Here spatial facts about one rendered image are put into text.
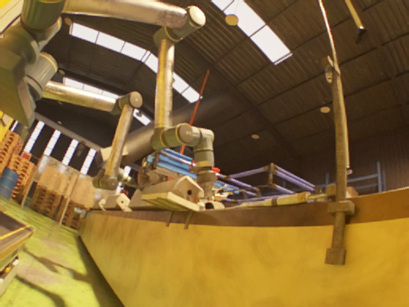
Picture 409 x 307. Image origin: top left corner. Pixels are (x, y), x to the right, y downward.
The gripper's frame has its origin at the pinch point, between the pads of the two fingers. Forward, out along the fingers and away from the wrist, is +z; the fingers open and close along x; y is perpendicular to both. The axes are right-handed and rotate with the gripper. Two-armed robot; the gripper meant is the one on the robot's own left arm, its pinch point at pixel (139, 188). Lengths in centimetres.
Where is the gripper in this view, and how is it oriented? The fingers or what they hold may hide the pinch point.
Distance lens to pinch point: 208.9
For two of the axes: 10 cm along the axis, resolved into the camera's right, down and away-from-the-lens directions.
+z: 7.4, 5.8, 3.6
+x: -5.6, 2.2, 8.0
